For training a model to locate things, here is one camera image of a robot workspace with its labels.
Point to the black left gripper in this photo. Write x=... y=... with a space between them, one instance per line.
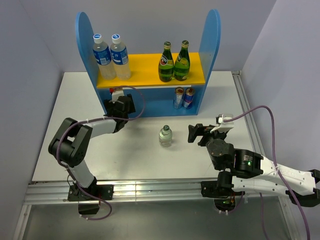
x=109 y=106

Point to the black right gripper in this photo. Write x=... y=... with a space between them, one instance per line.
x=200 y=130

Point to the clear Chang glass bottle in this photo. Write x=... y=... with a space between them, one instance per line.
x=165 y=136

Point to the plastic water bottle blue label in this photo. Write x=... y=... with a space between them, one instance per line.
x=120 y=57

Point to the green glass bottle red label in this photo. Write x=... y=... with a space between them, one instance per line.
x=166 y=64

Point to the green Perrier glass bottle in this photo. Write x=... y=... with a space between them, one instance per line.
x=182 y=62

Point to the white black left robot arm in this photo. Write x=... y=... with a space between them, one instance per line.
x=71 y=141

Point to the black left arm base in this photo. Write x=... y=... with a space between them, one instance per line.
x=89 y=200

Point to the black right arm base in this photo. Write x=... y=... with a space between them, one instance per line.
x=225 y=201

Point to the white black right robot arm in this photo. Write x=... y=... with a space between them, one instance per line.
x=242 y=171

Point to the blue and yellow shelf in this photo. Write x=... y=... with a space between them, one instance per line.
x=150 y=95

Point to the silver blue energy drink can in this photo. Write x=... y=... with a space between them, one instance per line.
x=178 y=97

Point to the blue silver Red Bull can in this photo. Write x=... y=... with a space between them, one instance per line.
x=188 y=97

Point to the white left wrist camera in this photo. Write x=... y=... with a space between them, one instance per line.
x=116 y=92

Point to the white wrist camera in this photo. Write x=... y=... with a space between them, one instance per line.
x=116 y=92
x=224 y=123

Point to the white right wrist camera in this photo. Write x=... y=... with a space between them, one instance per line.
x=224 y=123

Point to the aluminium side rail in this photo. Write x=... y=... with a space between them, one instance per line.
x=249 y=118

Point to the aluminium front rail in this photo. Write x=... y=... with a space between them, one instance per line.
x=56 y=192

